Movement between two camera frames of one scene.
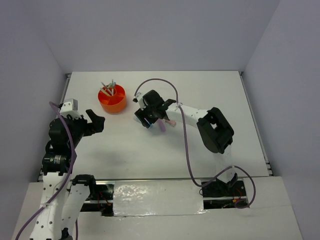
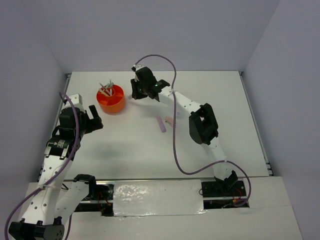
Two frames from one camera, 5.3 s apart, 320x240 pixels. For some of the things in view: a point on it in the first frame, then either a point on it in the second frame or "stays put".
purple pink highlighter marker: (162, 125) stays put
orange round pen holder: (112, 98) stays put
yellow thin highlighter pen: (102, 90) stays put
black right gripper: (141, 114) -> (135, 94)
